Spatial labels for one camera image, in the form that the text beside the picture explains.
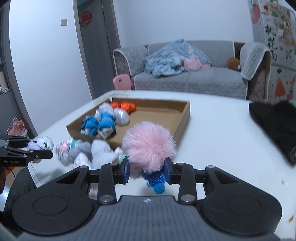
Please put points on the orange plastic bag bundle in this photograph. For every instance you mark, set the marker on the orange plastic bag bundle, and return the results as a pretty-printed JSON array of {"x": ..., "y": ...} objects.
[{"x": 128, "y": 107}]

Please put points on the red door sticker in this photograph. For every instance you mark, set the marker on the red door sticker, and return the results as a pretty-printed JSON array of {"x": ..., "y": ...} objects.
[{"x": 86, "y": 19}]

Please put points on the white bundle with teal band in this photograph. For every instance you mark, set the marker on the white bundle with teal band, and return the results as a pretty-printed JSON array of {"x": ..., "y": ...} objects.
[{"x": 63, "y": 150}]

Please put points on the white wall switch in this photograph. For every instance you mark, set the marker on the white wall switch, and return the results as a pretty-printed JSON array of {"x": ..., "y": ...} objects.
[{"x": 64, "y": 22}]

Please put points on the grey door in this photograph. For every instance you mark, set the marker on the grey door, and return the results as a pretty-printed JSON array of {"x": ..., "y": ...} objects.
[{"x": 97, "y": 58}]

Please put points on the grey sofa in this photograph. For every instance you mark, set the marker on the grey sofa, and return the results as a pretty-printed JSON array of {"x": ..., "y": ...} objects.
[{"x": 196, "y": 81}]

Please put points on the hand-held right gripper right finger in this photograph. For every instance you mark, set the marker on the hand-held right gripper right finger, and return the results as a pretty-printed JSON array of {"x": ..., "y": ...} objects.
[{"x": 167, "y": 172}]

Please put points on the white bundle with purple band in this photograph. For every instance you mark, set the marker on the white bundle with purple band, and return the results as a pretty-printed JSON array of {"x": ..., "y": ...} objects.
[{"x": 45, "y": 141}]

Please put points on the blue and pink clothes pile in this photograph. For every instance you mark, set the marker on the blue and pink clothes pile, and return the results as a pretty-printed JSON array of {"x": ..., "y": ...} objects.
[{"x": 166, "y": 60}]

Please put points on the white fuzzy sock bundle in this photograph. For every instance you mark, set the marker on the white fuzzy sock bundle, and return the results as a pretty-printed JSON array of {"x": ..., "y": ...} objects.
[{"x": 101, "y": 151}]

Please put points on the pink plastic chair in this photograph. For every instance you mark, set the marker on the pink plastic chair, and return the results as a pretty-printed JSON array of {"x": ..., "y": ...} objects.
[{"x": 121, "y": 82}]

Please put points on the orange patterned packet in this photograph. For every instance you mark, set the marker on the orange patterned packet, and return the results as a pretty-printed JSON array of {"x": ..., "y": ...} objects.
[{"x": 17, "y": 127}]

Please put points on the blue sock bundle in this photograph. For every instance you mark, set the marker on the blue sock bundle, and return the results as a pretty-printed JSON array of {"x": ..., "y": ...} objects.
[
  {"x": 106, "y": 122},
  {"x": 90, "y": 124}
]

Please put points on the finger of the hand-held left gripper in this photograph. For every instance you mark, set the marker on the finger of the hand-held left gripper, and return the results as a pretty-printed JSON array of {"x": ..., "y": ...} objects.
[
  {"x": 13, "y": 141},
  {"x": 41, "y": 154}
]

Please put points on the white plastic bag bundle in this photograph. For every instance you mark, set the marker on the white plastic bag bundle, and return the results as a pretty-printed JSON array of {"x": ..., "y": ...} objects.
[{"x": 105, "y": 109}]

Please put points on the black cloth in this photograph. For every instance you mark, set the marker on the black cloth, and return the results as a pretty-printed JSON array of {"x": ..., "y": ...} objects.
[{"x": 275, "y": 125}]

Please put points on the shallow cardboard box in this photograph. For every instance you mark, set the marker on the shallow cardboard box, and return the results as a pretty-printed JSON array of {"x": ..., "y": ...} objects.
[{"x": 159, "y": 115}]

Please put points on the clear silver plastic bundle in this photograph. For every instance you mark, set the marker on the clear silver plastic bundle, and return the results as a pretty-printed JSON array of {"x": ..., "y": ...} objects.
[{"x": 121, "y": 115}]

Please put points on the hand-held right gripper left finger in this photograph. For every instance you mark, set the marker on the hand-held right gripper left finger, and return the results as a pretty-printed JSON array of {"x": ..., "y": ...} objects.
[{"x": 126, "y": 172}]

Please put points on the pink pompom with blue knit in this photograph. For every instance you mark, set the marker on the pink pompom with blue knit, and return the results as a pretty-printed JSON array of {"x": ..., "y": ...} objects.
[{"x": 148, "y": 148}]

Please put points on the pink cloth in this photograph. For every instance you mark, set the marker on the pink cloth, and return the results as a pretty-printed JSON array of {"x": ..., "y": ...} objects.
[{"x": 194, "y": 63}]

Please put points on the brown plush toy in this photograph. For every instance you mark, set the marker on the brown plush toy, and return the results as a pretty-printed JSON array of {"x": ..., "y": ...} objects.
[{"x": 233, "y": 63}]

